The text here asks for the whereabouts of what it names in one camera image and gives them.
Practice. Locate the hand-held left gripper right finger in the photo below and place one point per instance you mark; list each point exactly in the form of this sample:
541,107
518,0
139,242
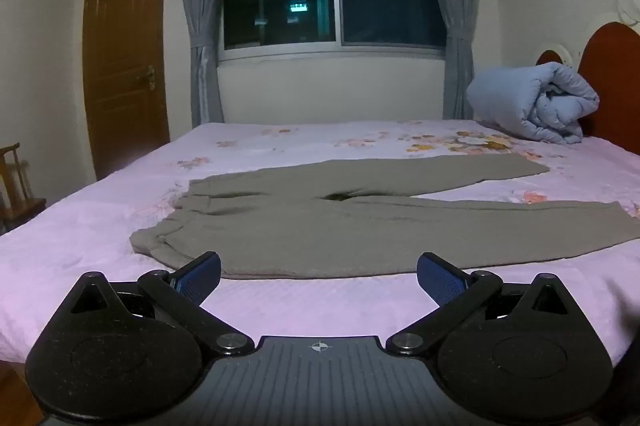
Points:
440,281

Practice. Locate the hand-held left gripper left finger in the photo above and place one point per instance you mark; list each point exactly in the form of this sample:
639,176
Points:
200,280

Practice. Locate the grey pants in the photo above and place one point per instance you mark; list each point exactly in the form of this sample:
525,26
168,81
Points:
320,231

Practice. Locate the bed with pink floral sheet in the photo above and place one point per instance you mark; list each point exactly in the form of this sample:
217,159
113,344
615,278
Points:
75,256

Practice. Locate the wooden chair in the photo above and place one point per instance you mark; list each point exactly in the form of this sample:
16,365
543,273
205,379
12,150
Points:
15,201

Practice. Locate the light blue rolled duvet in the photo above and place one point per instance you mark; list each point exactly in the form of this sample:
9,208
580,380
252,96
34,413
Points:
540,104

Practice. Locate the brown wooden door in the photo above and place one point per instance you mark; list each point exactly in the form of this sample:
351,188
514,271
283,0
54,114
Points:
125,56

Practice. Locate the grey curtain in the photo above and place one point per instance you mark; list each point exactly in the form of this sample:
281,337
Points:
202,6
457,31

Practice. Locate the red and white headboard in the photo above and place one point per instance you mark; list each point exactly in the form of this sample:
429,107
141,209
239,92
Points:
615,71

